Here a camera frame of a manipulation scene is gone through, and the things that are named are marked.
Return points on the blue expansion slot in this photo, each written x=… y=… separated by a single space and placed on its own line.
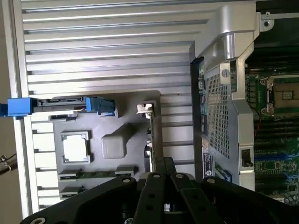
x=280 y=156

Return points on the disk drive with blue carrier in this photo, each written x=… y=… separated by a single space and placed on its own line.
x=58 y=105

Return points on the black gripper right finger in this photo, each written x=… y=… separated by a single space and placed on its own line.
x=233 y=200

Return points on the silver open PC case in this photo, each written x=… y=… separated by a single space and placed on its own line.
x=233 y=70

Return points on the green RAM stick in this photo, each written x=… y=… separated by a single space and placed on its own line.
x=98 y=174

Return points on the green graphics card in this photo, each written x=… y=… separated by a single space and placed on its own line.
x=153 y=140

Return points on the silver square CPU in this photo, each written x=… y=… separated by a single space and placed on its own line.
x=76 y=147

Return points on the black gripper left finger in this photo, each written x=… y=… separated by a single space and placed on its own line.
x=109 y=198

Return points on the grey parts rack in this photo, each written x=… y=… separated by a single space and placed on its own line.
x=112 y=121

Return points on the metal CPU socket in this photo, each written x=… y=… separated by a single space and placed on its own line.
x=280 y=95

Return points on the green motherboard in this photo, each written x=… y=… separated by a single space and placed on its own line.
x=275 y=144

